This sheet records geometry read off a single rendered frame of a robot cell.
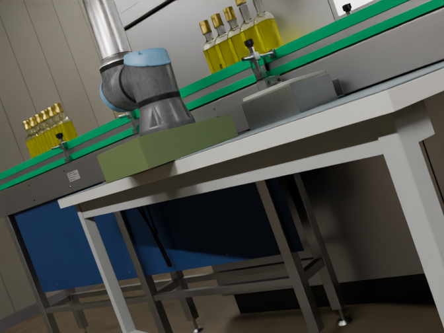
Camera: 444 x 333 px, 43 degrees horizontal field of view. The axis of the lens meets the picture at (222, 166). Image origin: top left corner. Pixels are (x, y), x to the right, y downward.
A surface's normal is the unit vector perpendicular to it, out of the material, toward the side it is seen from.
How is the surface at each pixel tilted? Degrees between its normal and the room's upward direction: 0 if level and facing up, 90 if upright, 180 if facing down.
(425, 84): 90
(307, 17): 90
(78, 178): 90
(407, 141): 90
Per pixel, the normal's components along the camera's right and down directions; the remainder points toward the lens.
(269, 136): -0.78, 0.31
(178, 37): -0.59, 0.25
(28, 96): 0.53, -0.15
